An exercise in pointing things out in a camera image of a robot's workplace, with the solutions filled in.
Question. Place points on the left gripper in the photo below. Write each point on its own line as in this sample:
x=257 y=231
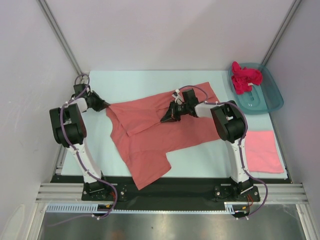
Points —
x=101 y=103

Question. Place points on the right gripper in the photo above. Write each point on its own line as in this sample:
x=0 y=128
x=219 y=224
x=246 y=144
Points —
x=171 y=115

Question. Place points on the salmon t shirt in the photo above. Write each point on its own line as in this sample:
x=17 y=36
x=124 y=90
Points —
x=143 y=141

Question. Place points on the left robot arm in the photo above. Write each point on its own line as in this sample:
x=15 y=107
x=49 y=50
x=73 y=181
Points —
x=69 y=130

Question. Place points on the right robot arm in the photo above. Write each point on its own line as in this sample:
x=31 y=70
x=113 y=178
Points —
x=231 y=126

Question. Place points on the crimson t shirt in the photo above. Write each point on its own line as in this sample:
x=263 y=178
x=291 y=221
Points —
x=243 y=78

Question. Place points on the teal plastic bin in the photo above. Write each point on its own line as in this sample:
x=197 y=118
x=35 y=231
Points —
x=264 y=98

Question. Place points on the folded pink t shirt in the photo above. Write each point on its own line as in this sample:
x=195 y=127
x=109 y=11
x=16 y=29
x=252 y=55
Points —
x=261 y=152

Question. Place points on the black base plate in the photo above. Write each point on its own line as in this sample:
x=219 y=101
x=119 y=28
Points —
x=172 y=190

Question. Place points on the white cable duct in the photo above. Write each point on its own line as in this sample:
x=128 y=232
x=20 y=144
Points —
x=100 y=208

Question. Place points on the left aluminium post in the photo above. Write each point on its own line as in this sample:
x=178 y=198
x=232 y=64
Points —
x=54 y=25

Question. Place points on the aluminium post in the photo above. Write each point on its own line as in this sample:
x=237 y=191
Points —
x=54 y=25
x=293 y=9

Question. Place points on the right aluminium post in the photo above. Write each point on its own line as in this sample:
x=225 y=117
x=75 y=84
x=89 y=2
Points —
x=293 y=9

